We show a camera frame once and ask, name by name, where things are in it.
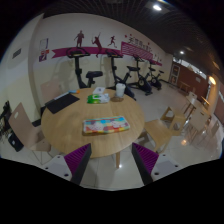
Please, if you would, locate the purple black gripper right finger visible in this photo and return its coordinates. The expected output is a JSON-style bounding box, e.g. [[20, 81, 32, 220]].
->
[[131, 143, 159, 185]]

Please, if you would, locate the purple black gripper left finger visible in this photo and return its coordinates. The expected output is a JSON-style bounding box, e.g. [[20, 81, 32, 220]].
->
[[64, 144, 92, 185]]

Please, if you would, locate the colourful folded towel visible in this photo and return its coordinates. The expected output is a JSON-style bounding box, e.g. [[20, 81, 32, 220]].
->
[[83, 116, 130, 134]]

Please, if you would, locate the round wooden table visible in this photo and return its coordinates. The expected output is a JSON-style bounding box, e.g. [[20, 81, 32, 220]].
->
[[40, 86, 146, 169]]

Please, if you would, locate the wooden chair left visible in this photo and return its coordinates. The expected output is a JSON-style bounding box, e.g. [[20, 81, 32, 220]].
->
[[7, 102, 54, 165]]

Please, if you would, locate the black laptop sleeve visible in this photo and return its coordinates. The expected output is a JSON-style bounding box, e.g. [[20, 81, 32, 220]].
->
[[46, 94, 79, 114]]

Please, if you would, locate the wooden dining table right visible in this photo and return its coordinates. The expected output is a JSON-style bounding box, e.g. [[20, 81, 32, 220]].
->
[[187, 100, 211, 138]]

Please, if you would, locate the round woven coaster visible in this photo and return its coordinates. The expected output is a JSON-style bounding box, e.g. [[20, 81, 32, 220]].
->
[[111, 97, 124, 102]]

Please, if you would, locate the green wet wipes pack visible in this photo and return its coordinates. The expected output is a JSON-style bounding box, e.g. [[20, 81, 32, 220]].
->
[[87, 94, 110, 104]]

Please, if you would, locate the blue orange pen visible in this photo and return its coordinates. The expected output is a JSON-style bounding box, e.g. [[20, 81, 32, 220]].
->
[[68, 90, 80, 94]]

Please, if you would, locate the white paper sheet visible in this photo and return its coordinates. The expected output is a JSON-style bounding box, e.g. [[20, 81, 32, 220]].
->
[[93, 87, 105, 94]]

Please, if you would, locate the wooden chair behind table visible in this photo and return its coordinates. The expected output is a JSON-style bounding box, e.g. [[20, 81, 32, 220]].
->
[[41, 79, 63, 103]]

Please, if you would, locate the black exercise bike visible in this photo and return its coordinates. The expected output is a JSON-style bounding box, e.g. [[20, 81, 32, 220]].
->
[[127, 54, 152, 96], [105, 49, 137, 101], [145, 60, 162, 90], [66, 47, 103, 88]]

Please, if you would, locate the white paper roll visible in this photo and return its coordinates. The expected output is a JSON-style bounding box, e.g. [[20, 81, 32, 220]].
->
[[115, 83, 126, 98]]

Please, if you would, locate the wooden chair far right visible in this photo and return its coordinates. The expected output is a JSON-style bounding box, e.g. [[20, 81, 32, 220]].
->
[[182, 92, 197, 112]]

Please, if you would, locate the black exercise bike far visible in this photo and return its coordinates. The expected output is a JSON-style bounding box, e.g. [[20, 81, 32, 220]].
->
[[145, 60, 162, 90]]

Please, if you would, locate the black exercise bike left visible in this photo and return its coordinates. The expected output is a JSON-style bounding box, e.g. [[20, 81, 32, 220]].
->
[[66, 47, 103, 88]]

